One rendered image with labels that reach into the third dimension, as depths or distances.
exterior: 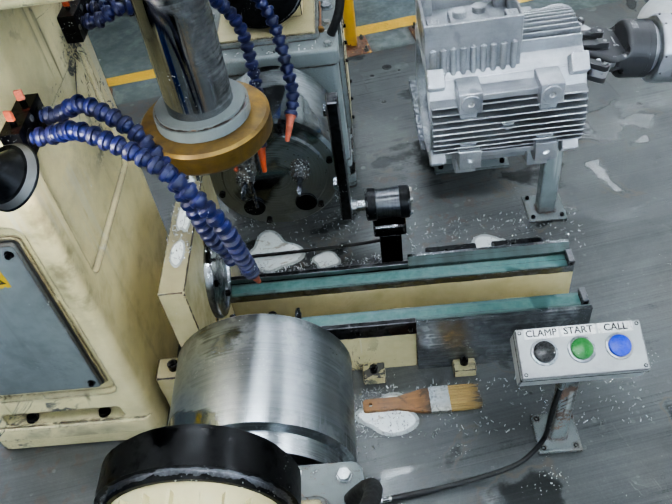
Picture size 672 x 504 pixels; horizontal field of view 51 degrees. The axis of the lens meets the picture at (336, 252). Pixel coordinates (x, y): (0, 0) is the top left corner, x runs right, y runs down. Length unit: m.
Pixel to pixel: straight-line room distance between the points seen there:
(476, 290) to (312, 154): 0.39
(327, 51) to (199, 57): 0.57
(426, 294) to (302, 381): 0.48
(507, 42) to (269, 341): 0.48
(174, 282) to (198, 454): 0.47
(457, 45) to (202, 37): 0.31
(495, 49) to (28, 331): 0.74
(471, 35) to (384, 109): 0.98
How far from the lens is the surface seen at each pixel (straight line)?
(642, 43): 1.02
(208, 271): 1.14
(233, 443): 0.62
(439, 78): 0.92
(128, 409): 1.24
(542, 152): 0.99
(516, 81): 0.95
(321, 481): 0.81
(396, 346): 1.26
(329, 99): 1.13
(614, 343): 1.03
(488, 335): 1.25
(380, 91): 1.94
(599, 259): 1.50
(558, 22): 0.99
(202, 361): 0.94
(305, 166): 1.29
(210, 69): 0.92
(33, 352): 1.14
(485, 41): 0.93
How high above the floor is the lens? 1.88
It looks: 46 degrees down
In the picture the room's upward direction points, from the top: 9 degrees counter-clockwise
